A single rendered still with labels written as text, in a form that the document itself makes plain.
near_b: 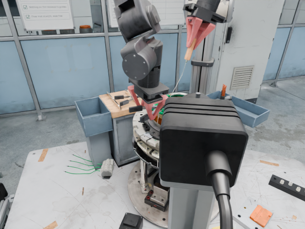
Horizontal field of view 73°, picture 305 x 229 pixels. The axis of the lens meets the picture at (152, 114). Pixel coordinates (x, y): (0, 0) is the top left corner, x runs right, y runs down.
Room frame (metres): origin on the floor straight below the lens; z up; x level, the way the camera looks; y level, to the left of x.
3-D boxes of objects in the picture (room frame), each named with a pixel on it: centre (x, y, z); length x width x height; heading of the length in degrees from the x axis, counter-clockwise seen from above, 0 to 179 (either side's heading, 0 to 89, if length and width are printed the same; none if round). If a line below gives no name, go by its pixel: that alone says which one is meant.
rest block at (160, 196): (0.50, -0.03, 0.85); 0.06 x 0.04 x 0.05; 61
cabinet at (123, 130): (0.82, 0.11, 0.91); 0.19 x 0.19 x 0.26; 28
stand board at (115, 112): (0.82, 0.11, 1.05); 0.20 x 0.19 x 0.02; 118
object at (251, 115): (0.79, -0.35, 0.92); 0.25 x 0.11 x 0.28; 37
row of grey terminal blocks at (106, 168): (0.68, 0.20, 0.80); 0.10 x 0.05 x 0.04; 1
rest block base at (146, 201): (0.50, -0.02, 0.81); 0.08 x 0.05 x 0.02; 61
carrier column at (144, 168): (0.57, 0.03, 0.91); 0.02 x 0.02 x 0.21
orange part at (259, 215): (0.45, -0.37, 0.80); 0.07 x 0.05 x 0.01; 132
